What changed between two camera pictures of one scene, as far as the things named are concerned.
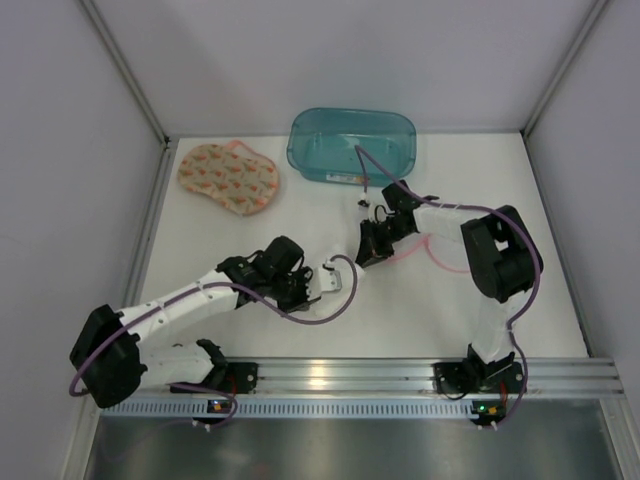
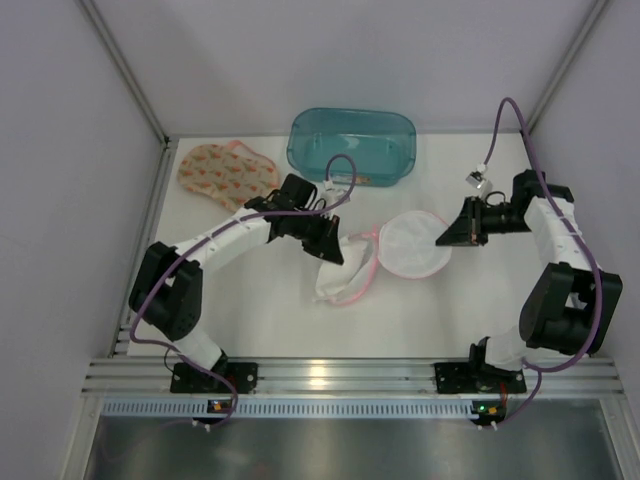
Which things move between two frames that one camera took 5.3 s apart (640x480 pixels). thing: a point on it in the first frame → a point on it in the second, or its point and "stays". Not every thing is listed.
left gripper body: (298, 291) → (315, 231)
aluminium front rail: (543, 377) stays
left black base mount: (235, 378) stays
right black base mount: (476, 376) stays
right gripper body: (375, 242) → (476, 220)
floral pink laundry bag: (236, 175) stays
